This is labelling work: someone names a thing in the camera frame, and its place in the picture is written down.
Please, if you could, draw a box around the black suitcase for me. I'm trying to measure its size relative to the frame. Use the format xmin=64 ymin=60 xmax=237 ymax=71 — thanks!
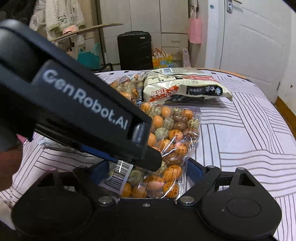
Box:
xmin=117 ymin=31 xmax=153 ymax=70

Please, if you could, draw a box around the person's left hand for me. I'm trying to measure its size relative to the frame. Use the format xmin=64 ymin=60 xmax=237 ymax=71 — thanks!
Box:
xmin=1 ymin=136 xmax=23 ymax=191

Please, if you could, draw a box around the colourful gift bag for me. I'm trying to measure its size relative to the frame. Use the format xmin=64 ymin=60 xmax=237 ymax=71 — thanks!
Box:
xmin=152 ymin=48 xmax=173 ymax=69

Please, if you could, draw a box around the white wardrobe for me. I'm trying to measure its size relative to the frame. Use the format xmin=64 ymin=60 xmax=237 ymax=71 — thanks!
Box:
xmin=97 ymin=0 xmax=189 ymax=70

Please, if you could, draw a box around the white door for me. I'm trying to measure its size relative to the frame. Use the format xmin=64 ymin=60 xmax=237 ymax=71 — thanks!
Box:
xmin=220 ymin=0 xmax=292 ymax=102

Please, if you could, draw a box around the pink paper bag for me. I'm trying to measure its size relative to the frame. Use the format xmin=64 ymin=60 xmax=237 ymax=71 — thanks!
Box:
xmin=188 ymin=18 xmax=202 ymax=44

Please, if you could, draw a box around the cream noodle multipack bag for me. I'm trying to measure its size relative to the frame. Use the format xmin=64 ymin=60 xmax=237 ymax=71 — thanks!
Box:
xmin=143 ymin=67 xmax=233 ymax=104

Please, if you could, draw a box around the clear bag of orange snacks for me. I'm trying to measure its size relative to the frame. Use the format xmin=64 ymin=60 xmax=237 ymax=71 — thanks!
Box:
xmin=99 ymin=102 xmax=202 ymax=199

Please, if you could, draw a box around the wooden top side table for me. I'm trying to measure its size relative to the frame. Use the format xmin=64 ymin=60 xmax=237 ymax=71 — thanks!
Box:
xmin=50 ymin=23 xmax=123 ymax=42

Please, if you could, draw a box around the teal shopping bag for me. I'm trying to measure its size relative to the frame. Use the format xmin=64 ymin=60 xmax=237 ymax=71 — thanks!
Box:
xmin=77 ymin=43 xmax=100 ymax=70

